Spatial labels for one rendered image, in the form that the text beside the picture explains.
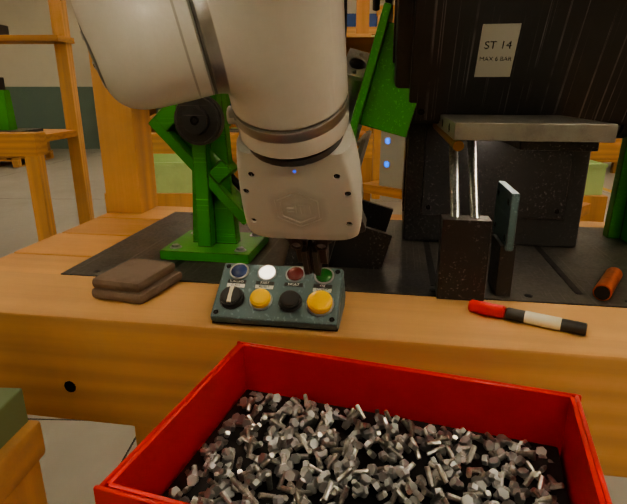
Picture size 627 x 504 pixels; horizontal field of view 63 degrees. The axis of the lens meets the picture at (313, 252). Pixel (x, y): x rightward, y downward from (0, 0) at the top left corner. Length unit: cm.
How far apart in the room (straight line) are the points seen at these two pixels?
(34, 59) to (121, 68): 1202
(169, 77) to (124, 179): 99
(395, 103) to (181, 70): 48
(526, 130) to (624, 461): 38
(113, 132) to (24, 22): 1117
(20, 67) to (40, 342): 1183
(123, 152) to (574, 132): 98
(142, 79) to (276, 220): 18
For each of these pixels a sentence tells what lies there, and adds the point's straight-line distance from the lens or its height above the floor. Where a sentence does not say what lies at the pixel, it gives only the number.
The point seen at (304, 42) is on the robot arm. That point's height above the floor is 119.
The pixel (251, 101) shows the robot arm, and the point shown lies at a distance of 34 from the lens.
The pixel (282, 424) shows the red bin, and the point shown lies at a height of 88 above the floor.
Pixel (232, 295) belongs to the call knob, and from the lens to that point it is 60.
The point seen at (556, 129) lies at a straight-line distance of 59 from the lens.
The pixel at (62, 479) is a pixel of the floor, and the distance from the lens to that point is 192.
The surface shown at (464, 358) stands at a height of 88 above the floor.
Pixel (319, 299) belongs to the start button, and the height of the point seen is 94.
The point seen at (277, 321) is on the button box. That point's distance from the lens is 59.
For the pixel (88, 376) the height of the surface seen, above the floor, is 82.
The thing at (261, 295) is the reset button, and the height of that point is 94.
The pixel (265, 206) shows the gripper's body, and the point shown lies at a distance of 43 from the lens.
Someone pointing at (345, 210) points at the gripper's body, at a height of 107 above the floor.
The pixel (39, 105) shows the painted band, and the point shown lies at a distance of 1234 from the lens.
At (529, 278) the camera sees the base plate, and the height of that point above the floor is 90.
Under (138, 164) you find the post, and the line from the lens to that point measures 128.
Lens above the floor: 116
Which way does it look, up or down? 18 degrees down
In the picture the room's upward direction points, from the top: straight up
